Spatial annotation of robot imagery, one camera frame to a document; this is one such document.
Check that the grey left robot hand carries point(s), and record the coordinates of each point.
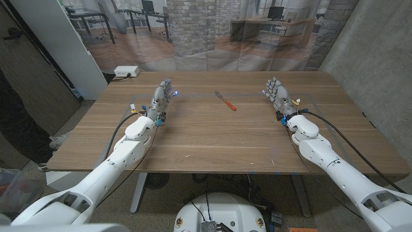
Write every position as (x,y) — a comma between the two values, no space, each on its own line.
(159,96)

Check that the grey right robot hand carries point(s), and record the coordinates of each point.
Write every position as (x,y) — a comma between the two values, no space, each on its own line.
(281,96)

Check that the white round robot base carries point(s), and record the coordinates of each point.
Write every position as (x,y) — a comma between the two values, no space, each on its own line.
(222,209)

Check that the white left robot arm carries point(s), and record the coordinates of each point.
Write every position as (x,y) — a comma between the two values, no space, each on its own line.
(106,167)

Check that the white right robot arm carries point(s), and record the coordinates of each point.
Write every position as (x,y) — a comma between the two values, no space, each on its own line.
(341,174)

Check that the white power strip box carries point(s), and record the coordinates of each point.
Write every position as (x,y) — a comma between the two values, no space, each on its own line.
(126,71)

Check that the printed office backdrop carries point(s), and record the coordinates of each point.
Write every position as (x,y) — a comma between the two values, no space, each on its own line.
(193,35)

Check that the black round fan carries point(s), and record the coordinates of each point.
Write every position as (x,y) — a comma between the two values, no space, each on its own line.
(157,180)

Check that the grey table leg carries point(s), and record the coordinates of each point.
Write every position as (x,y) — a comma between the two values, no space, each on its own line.
(138,193)
(302,196)

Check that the white panel board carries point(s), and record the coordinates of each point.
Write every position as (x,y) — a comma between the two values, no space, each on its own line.
(64,45)

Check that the white shoe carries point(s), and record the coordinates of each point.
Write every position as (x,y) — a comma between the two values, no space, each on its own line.
(58,140)

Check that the orange flat object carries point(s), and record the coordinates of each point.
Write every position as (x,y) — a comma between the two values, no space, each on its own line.
(302,229)

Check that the person in dark clothes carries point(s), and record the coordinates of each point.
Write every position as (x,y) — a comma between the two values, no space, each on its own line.
(19,129)

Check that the clear plastic storage bin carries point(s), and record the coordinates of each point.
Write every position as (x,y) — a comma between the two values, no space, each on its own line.
(16,193)

